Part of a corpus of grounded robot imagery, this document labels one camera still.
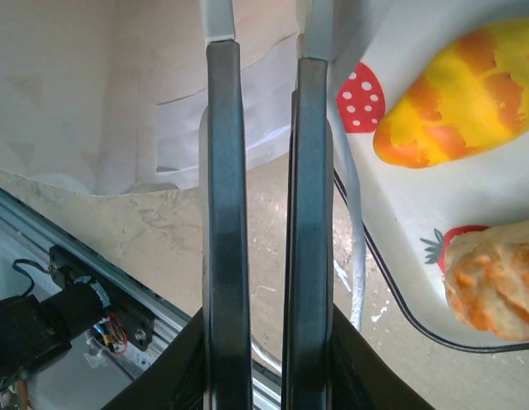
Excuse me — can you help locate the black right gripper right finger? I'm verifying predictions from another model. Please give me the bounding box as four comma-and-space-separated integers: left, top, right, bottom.
281, 0, 336, 410

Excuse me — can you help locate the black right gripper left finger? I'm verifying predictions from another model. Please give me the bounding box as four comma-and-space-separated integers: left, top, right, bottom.
198, 0, 253, 410

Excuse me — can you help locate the white paper bag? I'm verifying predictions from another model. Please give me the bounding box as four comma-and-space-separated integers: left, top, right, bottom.
0, 0, 370, 332

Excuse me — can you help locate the pale braided fake bread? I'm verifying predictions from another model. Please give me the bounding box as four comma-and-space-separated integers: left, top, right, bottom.
443, 220, 529, 343

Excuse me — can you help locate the white strawberry print tray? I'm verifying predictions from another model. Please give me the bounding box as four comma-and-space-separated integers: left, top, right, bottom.
327, 0, 529, 355

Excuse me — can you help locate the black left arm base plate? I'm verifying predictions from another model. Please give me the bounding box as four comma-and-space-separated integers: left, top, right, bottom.
49, 244, 156, 352

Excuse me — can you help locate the aluminium mounting rail frame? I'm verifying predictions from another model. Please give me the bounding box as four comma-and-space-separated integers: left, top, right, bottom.
0, 168, 286, 410

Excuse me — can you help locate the thin black cable loop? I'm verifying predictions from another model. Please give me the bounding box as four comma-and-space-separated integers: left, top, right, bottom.
11, 258, 56, 300

